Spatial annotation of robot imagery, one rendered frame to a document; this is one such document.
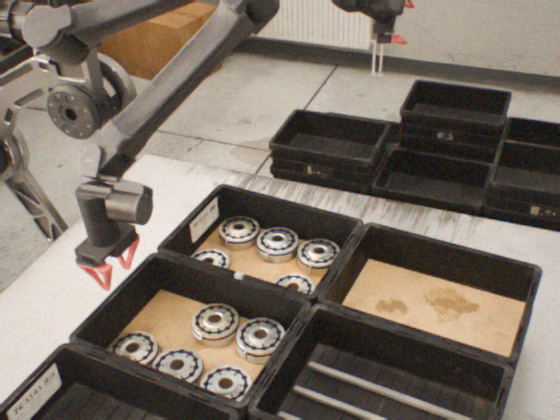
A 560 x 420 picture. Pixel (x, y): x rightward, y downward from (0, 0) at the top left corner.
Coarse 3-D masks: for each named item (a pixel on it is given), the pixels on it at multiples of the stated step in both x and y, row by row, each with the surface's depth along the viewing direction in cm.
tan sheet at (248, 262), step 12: (216, 228) 178; (216, 240) 174; (300, 240) 172; (228, 252) 170; (240, 252) 170; (252, 252) 169; (240, 264) 166; (252, 264) 166; (264, 264) 166; (276, 264) 165; (288, 264) 165; (252, 276) 162; (264, 276) 162; (276, 276) 162; (312, 276) 162
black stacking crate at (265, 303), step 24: (168, 264) 154; (144, 288) 154; (168, 288) 159; (192, 288) 155; (216, 288) 151; (240, 288) 147; (120, 312) 147; (240, 312) 151; (264, 312) 148; (288, 312) 144; (96, 336) 142
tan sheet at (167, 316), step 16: (160, 304) 156; (176, 304) 156; (192, 304) 155; (144, 320) 152; (160, 320) 152; (176, 320) 152; (240, 320) 151; (160, 336) 148; (176, 336) 148; (192, 336) 148; (160, 352) 144; (208, 352) 144; (224, 352) 144; (208, 368) 140; (256, 368) 140
